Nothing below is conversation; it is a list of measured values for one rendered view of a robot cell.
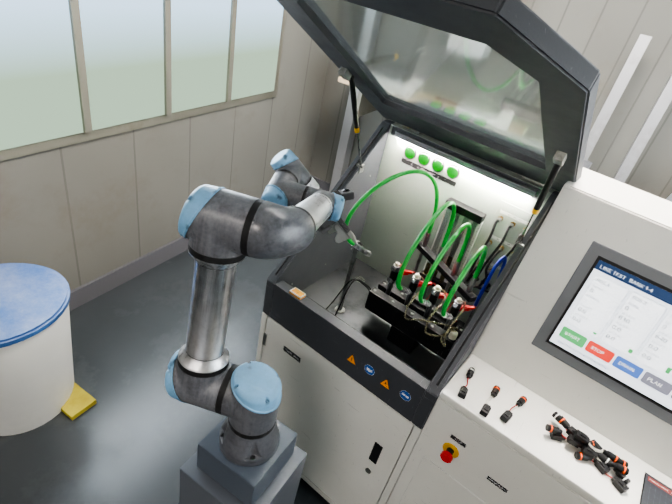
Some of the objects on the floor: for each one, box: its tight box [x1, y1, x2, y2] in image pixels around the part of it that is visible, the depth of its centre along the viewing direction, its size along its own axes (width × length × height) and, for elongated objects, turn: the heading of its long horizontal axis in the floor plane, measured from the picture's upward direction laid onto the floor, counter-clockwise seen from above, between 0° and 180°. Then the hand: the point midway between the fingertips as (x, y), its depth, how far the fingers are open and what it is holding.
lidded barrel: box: [0, 263, 74, 436], centre depth 195 cm, size 48×50×59 cm
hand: (351, 234), depth 150 cm, fingers open, 7 cm apart
